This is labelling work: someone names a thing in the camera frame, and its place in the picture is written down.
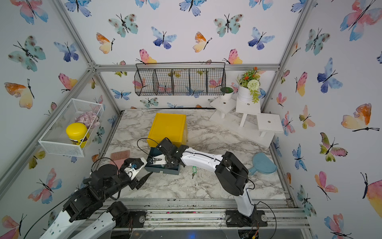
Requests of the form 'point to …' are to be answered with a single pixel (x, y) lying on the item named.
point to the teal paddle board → (263, 164)
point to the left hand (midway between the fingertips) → (146, 164)
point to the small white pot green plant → (226, 93)
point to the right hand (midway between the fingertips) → (166, 154)
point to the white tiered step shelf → (245, 119)
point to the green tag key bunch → (194, 171)
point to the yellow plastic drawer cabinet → (172, 126)
